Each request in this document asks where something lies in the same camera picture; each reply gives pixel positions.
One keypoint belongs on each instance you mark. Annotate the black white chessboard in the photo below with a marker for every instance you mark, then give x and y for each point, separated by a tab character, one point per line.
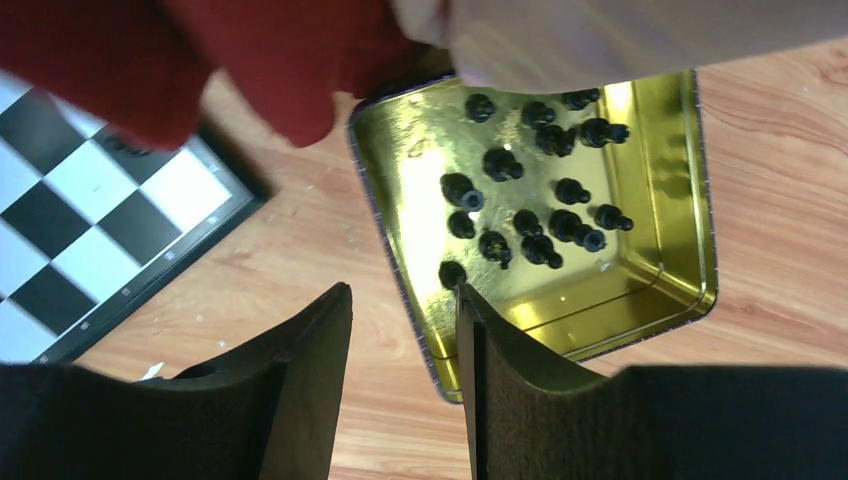
93	227

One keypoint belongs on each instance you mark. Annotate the black chess pieces in tin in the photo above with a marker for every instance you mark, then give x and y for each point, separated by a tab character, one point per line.
517	175

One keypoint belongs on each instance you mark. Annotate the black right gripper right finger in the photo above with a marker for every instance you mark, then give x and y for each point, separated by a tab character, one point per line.
533	414

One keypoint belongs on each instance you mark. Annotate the dark red hanging shirt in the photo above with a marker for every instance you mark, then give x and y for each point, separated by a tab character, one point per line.
142	66

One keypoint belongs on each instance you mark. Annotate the yellow metal tin tray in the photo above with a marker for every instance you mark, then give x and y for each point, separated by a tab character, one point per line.
660	275

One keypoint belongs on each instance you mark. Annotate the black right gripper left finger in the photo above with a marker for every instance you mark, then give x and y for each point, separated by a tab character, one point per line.
266	409

